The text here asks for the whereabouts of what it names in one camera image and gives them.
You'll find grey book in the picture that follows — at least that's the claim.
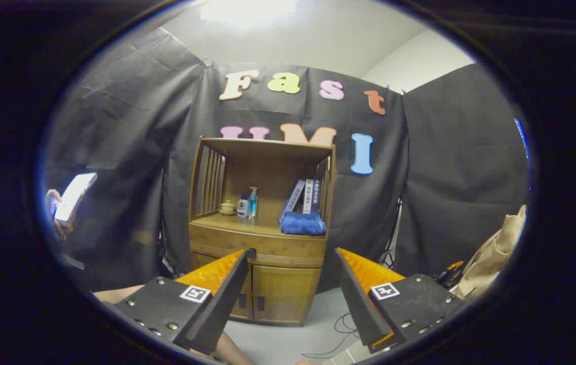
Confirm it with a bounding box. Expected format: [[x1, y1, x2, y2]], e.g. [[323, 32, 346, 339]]
[[279, 179, 306, 223]]

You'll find wooden cabinet door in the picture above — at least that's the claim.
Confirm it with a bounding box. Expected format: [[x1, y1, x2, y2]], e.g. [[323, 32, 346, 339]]
[[252, 264, 322, 325], [193, 252, 254, 321]]

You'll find black floor cable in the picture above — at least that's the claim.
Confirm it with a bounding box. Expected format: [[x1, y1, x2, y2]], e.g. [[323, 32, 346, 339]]
[[302, 312, 364, 359]]

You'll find blue towel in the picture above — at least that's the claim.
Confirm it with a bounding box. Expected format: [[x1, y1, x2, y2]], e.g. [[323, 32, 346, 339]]
[[280, 210, 327, 236]]

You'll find wooden drawer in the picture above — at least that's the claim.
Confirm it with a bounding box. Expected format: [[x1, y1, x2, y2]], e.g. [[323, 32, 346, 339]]
[[189, 223, 327, 268]]

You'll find black light stand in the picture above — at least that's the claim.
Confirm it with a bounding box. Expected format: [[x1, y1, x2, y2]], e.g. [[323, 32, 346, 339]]
[[379, 198, 402, 269]]

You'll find black orange device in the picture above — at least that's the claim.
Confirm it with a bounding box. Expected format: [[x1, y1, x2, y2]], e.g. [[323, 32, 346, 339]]
[[432, 260, 466, 289]]

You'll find wooden countertop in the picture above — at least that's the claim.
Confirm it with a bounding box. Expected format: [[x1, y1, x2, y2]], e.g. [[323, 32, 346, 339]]
[[191, 213, 328, 239]]

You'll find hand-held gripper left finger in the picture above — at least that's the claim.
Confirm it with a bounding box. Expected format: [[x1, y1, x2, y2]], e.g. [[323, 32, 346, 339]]
[[113, 247, 257, 355]]

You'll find white phone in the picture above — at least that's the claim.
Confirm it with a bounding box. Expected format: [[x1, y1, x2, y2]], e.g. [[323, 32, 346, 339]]
[[55, 172, 98, 227]]

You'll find beige cloth bag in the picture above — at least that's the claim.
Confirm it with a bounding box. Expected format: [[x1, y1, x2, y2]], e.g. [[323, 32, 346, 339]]
[[452, 204, 527, 301]]

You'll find black backdrop cloth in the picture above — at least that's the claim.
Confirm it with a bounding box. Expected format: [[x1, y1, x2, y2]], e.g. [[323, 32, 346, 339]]
[[45, 28, 530, 295]]

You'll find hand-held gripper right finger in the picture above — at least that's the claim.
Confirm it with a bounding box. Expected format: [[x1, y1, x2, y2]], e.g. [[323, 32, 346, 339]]
[[335, 247, 466, 354]]

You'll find wooden cabinet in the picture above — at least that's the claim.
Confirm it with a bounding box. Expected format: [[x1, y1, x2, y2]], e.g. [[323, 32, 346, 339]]
[[188, 136, 336, 326]]

